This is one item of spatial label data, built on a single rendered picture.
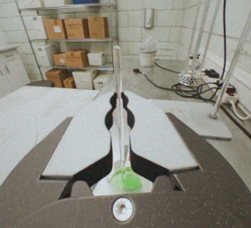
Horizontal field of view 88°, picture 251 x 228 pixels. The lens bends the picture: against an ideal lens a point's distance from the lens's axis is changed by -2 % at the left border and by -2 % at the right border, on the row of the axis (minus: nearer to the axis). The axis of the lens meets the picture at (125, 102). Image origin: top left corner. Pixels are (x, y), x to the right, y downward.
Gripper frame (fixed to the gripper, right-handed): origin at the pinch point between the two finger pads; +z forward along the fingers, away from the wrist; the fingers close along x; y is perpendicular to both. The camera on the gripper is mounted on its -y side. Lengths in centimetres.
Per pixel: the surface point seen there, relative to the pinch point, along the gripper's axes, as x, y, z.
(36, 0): -115, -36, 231
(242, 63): 59, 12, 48
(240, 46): 33.0, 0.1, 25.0
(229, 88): 48, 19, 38
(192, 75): 21.6, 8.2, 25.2
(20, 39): -195, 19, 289
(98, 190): -3.9, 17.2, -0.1
